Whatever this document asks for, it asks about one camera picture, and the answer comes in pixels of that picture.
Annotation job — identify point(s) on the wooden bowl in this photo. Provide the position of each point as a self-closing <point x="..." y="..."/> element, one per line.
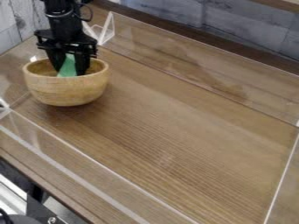
<point x="65" y="91"/>

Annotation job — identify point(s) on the green rectangular block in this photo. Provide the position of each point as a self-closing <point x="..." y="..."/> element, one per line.
<point x="68" y="68"/>

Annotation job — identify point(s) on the black metal table bracket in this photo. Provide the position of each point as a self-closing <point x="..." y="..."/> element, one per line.
<point x="39" y="212"/>

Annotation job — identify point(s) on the clear acrylic corner bracket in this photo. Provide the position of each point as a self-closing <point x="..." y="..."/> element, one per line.
<point x="101" y="33"/>

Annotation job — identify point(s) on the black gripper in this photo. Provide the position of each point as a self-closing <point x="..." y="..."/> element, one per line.
<point x="64" y="38"/>

